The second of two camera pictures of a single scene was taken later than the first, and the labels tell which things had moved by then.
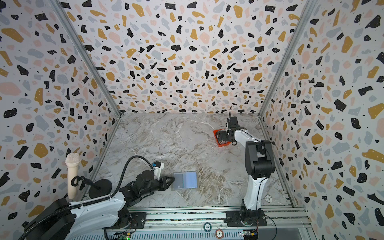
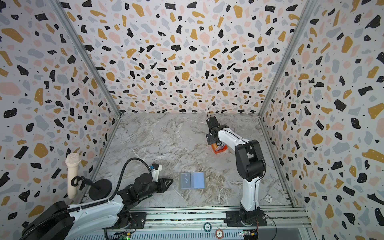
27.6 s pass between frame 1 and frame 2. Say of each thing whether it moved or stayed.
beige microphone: stayed
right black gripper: moved
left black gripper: stayed
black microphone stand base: stayed
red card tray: moved
